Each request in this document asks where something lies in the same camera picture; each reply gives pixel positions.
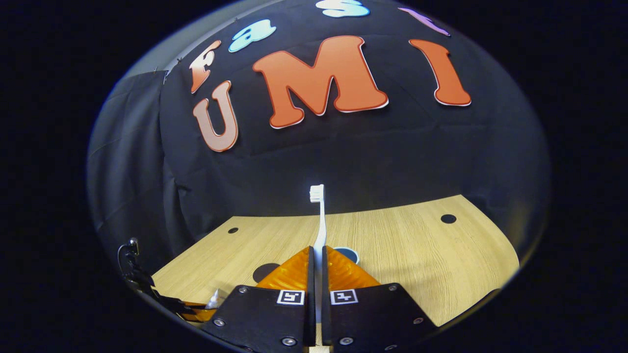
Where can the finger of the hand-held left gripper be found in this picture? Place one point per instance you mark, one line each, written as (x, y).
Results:
(198, 315)
(179, 303)

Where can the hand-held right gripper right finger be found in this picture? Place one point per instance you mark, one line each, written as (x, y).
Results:
(373, 318)

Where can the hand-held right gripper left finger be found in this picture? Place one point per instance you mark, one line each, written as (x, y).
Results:
(265, 318)

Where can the white toothpaste tube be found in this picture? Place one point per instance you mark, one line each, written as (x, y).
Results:
(216, 300)

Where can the dark round coaster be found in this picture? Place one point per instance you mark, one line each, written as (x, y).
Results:
(265, 272)

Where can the white toothbrush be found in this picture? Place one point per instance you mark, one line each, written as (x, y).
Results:
(322, 230)

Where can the black backdrop cloth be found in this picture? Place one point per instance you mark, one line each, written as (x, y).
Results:
(343, 162)

